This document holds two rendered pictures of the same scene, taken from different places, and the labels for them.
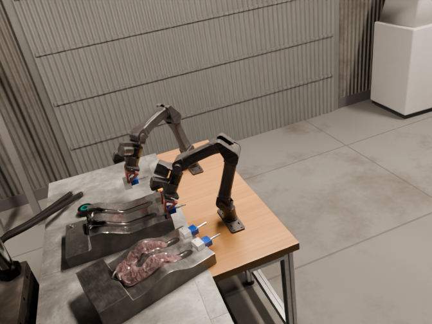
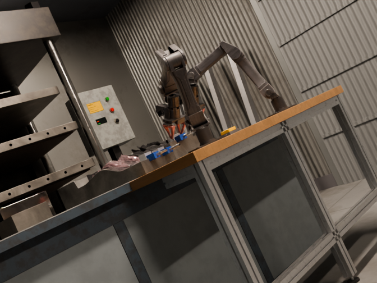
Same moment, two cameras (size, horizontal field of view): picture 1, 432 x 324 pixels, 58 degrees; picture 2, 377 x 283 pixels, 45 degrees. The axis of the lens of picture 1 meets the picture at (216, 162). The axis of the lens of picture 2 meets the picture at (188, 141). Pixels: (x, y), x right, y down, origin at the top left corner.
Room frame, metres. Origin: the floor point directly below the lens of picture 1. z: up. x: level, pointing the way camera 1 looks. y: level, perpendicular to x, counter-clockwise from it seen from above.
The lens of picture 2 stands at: (0.51, -1.65, 0.78)
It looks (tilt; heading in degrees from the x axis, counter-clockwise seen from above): 2 degrees up; 61
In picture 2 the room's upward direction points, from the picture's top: 25 degrees counter-clockwise
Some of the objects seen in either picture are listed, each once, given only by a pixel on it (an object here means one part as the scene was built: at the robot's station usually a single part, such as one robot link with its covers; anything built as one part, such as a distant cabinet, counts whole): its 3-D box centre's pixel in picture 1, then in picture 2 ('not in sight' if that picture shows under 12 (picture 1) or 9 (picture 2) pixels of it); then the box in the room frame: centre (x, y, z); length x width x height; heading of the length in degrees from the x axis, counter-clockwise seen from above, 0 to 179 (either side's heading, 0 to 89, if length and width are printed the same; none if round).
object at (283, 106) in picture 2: (192, 161); (279, 104); (2.06, 0.14, 0.84); 0.20 x 0.07 x 0.08; 16
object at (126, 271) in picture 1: (145, 258); (114, 165); (1.20, 0.35, 0.90); 0.26 x 0.18 x 0.08; 121
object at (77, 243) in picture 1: (117, 222); (161, 154); (1.52, 0.52, 0.87); 0.50 x 0.26 x 0.14; 104
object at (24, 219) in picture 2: not in sight; (24, 220); (0.75, 0.30, 0.84); 0.20 x 0.15 x 0.07; 104
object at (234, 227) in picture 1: (229, 213); (205, 136); (1.49, -0.02, 0.84); 0.20 x 0.07 x 0.08; 16
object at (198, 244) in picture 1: (207, 240); (155, 155); (1.30, 0.09, 0.86); 0.13 x 0.05 x 0.05; 121
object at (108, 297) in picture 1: (148, 267); (116, 174); (1.20, 0.35, 0.86); 0.50 x 0.26 x 0.11; 121
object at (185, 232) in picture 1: (194, 229); (168, 150); (1.39, 0.15, 0.86); 0.13 x 0.05 x 0.05; 121
